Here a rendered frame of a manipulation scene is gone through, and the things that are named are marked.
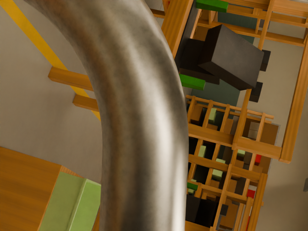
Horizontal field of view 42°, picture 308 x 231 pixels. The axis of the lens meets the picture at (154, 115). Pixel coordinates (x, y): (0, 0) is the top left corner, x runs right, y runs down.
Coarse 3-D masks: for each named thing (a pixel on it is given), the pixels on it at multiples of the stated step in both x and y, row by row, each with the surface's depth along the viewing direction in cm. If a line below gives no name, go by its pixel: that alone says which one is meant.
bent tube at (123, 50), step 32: (32, 0) 13; (64, 0) 13; (96, 0) 13; (128, 0) 13; (64, 32) 13; (96, 32) 13; (128, 32) 13; (160, 32) 13; (96, 64) 13; (128, 64) 13; (160, 64) 13; (96, 96) 14; (128, 96) 13; (160, 96) 13; (128, 128) 13; (160, 128) 13; (128, 160) 13; (160, 160) 13; (128, 192) 13; (160, 192) 13; (128, 224) 13; (160, 224) 13
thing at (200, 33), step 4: (200, 12) 846; (204, 12) 848; (208, 12) 847; (216, 12) 844; (200, 16) 844; (204, 16) 845; (208, 16) 844; (216, 16) 858; (216, 20) 873; (196, 28) 837; (200, 28) 838; (204, 28) 837; (208, 28) 836; (196, 32) 837; (200, 32) 836; (204, 32) 834; (196, 36) 834; (200, 36) 833; (204, 36) 832; (204, 40) 829
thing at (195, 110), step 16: (192, 96) 1010; (192, 112) 1009; (208, 112) 991; (224, 112) 1036; (256, 112) 979; (224, 128) 978; (224, 160) 957; (256, 160) 948; (192, 176) 969; (208, 176) 942; (240, 176) 942; (192, 192) 942; (240, 208) 910
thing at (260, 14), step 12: (168, 0) 487; (156, 12) 528; (228, 12) 472; (240, 12) 465; (252, 12) 461; (264, 12) 459; (204, 24) 514; (216, 24) 511; (228, 24) 508; (300, 24) 451; (252, 36) 506; (276, 36) 494; (288, 36) 492
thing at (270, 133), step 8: (248, 120) 1045; (248, 128) 1038; (256, 128) 1035; (264, 128) 1033; (272, 128) 1030; (248, 136) 1032; (256, 136) 1029; (264, 136) 1026; (272, 136) 1024; (272, 144) 1017; (232, 152) 1025; (248, 152) 1019; (240, 160) 1015; (248, 160) 1012; (264, 160) 1007; (248, 168) 1006; (264, 168) 1001
